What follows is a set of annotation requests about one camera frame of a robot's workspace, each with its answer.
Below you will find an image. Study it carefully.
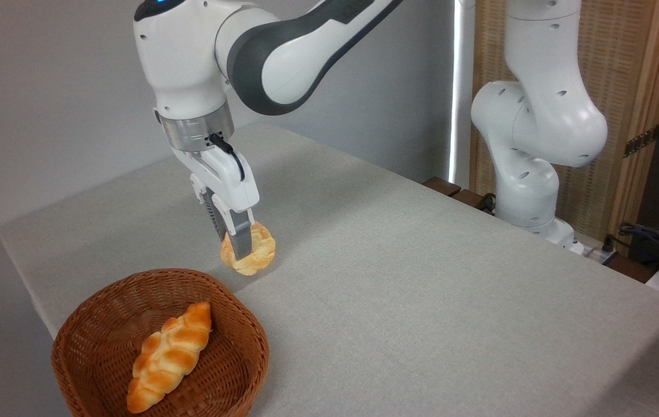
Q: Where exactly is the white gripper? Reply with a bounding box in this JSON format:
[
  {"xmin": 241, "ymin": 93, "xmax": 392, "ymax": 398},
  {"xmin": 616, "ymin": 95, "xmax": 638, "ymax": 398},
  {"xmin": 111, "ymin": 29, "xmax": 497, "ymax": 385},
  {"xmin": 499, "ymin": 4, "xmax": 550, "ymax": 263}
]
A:
[{"xmin": 170, "ymin": 144, "xmax": 260, "ymax": 261}]

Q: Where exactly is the pale round bread roll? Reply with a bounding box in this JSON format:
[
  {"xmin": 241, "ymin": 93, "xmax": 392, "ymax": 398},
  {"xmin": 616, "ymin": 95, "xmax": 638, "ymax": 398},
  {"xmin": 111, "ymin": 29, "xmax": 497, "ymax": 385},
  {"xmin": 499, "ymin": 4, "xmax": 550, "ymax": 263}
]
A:
[{"xmin": 220, "ymin": 222, "xmax": 276, "ymax": 276}]

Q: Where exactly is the golden braided bread loaf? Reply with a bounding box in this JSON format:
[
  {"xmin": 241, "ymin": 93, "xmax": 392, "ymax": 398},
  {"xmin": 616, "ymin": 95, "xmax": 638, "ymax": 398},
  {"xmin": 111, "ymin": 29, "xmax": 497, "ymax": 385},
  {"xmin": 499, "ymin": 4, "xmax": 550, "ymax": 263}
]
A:
[{"xmin": 126, "ymin": 300, "xmax": 213, "ymax": 414}]

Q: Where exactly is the brown wicker basket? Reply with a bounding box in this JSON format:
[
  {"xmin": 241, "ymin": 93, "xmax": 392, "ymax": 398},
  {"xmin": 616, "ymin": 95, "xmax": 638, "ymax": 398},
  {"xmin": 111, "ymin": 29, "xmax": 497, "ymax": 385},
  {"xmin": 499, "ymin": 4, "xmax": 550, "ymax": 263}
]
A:
[{"xmin": 51, "ymin": 268, "xmax": 270, "ymax": 417}]

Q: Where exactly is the white vertical pole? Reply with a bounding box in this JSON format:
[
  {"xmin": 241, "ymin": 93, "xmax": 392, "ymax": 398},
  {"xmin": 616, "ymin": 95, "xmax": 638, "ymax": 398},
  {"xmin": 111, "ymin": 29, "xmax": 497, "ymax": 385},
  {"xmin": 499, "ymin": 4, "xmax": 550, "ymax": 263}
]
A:
[{"xmin": 448, "ymin": 0, "xmax": 476, "ymax": 189}]

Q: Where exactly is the woven bamboo folding screen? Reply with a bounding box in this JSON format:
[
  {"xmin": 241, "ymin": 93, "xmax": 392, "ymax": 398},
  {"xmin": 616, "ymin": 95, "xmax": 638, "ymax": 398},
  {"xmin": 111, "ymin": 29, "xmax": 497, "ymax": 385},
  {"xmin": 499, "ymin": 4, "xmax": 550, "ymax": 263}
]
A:
[{"xmin": 471, "ymin": 0, "xmax": 659, "ymax": 250}]

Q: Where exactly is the black metal hinge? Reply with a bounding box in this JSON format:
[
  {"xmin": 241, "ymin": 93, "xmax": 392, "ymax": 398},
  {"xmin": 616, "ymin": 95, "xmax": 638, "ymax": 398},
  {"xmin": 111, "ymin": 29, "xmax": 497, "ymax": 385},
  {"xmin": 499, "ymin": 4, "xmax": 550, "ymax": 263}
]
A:
[{"xmin": 624, "ymin": 124, "xmax": 659, "ymax": 158}]

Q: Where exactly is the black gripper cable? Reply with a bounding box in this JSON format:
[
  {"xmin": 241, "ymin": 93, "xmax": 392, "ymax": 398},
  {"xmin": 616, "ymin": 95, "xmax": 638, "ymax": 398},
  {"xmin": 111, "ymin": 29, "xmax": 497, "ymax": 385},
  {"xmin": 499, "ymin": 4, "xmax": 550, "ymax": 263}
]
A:
[{"xmin": 207, "ymin": 133, "xmax": 246, "ymax": 181}]

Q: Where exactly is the black cable bundle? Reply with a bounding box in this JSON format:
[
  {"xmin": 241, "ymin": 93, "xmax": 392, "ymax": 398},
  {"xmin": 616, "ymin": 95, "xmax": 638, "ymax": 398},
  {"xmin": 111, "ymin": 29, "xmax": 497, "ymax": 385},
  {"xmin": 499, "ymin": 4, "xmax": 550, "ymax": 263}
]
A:
[{"xmin": 618, "ymin": 223, "xmax": 659, "ymax": 273}]

